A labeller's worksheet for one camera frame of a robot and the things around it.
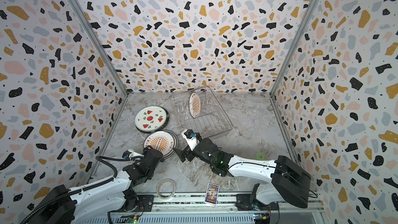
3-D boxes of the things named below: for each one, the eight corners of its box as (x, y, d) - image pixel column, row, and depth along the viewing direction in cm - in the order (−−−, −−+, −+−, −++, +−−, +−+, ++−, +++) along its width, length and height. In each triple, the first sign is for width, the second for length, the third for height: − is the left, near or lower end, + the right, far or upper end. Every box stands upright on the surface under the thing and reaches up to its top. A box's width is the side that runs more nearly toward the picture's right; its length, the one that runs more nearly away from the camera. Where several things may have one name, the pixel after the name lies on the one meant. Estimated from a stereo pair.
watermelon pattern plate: (132, 131, 101) (130, 128, 99) (140, 108, 113) (139, 105, 111) (163, 131, 101) (162, 128, 99) (168, 108, 114) (167, 106, 111)
